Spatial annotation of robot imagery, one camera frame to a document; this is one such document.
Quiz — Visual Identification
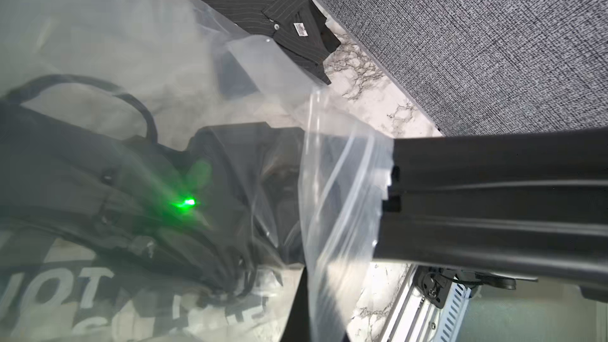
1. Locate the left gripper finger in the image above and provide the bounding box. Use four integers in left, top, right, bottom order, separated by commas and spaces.
280, 269, 311, 342

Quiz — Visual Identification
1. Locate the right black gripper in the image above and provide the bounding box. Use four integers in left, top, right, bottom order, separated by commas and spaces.
1, 104, 304, 290

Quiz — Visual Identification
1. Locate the clear plastic vacuum bag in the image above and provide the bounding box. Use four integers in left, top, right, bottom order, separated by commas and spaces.
1, 0, 394, 341

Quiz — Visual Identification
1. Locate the dark striped shirt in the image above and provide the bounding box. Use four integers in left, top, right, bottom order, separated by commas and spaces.
202, 0, 341, 85

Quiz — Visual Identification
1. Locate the black white plaid shirt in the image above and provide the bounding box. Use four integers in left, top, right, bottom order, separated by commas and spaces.
1, 229, 302, 341

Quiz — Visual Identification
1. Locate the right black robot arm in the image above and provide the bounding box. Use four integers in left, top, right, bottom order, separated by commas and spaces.
1, 102, 607, 293

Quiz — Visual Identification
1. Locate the aluminium front rail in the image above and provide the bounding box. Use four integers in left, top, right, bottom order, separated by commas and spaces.
376, 264, 437, 342

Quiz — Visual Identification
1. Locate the white slotted cable duct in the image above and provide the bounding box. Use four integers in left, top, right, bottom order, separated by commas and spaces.
426, 283, 472, 342

